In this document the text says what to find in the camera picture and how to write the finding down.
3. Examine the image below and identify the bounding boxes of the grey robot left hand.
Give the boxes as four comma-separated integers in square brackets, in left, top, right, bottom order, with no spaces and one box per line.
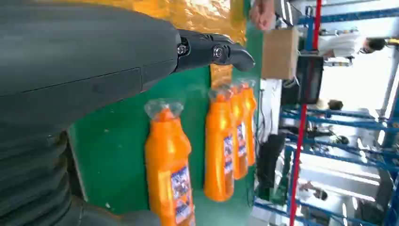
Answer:
[0,0,256,142]

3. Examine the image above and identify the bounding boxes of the orange drink bottle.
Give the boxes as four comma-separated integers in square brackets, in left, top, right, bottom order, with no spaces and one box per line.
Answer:
[144,99,196,226]
[204,88,235,203]
[229,83,249,181]
[240,79,258,167]

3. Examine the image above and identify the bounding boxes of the green table mat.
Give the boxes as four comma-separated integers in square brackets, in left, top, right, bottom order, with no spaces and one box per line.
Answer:
[68,0,265,226]

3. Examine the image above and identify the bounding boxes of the yellow plastic sheet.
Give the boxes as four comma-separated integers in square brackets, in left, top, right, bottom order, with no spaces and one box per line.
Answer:
[40,0,247,89]

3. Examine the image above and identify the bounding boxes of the person's left hand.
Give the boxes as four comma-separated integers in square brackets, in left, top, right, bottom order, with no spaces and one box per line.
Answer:
[249,0,276,31]

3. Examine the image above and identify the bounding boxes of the brown cardboard box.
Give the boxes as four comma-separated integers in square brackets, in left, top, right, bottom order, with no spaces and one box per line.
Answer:
[261,28,300,80]

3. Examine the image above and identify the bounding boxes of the black monitor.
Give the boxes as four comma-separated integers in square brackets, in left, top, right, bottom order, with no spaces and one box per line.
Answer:
[296,54,324,105]

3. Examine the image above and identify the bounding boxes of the red pole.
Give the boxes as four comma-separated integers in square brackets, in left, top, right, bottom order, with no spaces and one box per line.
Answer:
[289,0,323,226]

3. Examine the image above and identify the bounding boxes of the person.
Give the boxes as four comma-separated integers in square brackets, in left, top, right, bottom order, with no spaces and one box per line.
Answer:
[318,31,387,60]

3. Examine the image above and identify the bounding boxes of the blue metal rack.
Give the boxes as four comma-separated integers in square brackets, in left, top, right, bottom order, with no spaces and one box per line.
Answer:
[254,6,399,226]

